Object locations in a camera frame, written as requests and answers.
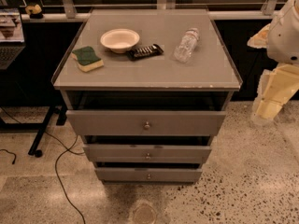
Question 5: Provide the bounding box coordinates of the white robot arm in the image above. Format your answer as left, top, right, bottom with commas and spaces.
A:
247, 0, 299, 125

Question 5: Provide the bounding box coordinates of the black cable end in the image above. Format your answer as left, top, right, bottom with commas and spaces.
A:
0, 148, 17, 165

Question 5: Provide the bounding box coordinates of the grey bottom drawer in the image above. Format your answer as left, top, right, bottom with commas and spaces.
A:
95, 167, 202, 183

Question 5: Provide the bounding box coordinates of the grey top drawer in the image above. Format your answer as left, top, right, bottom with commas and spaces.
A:
66, 110, 226, 136

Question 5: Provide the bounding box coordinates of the metal window rail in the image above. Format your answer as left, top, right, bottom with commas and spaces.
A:
18, 0, 299, 22

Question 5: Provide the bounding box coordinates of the clear plastic water bottle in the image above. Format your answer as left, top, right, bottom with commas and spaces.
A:
174, 28, 199, 63

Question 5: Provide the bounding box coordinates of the grey drawer cabinet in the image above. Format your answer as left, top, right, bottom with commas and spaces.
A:
52, 9, 242, 170

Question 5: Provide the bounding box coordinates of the black floor cable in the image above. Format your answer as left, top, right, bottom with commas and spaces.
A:
0, 106, 87, 224

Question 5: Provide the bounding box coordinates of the white paper bowl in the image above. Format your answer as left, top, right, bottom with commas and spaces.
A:
100, 29, 140, 54

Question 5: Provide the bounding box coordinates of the grey middle drawer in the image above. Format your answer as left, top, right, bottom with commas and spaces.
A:
83, 144, 211, 164

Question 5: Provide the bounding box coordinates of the yellow black tape dispenser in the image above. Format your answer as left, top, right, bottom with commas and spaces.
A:
25, 4, 43, 19

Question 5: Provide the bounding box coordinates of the black table leg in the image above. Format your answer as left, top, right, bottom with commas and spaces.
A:
0, 105, 66, 157

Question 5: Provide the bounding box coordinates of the grey drawer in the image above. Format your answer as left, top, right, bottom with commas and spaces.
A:
83, 144, 211, 164
95, 167, 202, 183
66, 110, 226, 136

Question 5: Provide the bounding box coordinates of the open laptop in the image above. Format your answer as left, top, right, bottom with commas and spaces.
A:
0, 7, 25, 70

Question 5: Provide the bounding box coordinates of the black snack bar wrapper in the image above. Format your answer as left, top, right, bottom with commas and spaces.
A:
126, 44, 164, 61

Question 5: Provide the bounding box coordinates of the green yellow sponge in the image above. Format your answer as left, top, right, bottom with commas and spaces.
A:
71, 46, 104, 72

